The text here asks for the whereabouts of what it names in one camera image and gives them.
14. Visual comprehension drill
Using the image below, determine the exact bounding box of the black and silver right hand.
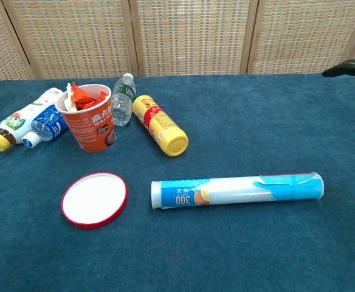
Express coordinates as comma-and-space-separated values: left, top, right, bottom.
322, 57, 355, 81

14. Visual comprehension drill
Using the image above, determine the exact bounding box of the blue white cylindrical tube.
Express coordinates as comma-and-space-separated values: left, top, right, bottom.
150, 172, 325, 210

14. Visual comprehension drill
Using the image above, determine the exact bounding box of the yellow bottle with red label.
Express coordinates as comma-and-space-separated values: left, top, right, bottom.
132, 94, 190, 158

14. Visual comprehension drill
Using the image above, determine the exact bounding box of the blue tablecloth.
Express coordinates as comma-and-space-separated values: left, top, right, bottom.
0, 72, 355, 292

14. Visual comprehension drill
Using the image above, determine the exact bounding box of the clear bottle with green label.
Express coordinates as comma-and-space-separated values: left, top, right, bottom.
111, 72, 137, 127

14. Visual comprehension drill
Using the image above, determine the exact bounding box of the orange instant noodle cup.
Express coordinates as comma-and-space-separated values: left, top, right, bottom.
55, 83, 117, 153

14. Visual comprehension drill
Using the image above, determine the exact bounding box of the red snack wrapper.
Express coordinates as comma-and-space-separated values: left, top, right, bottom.
71, 82, 109, 111

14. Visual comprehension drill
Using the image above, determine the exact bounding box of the white plastic fork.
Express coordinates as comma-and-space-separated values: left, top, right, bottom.
63, 82, 78, 113

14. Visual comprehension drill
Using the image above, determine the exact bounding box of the white lid with red rim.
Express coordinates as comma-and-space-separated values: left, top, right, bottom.
61, 171, 129, 229

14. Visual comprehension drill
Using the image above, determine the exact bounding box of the clear bottle with blue label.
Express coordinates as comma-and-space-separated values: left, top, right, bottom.
21, 104, 69, 149

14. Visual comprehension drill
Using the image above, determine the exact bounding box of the tea bottle with yellow cap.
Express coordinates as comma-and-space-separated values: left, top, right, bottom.
0, 87, 64, 152

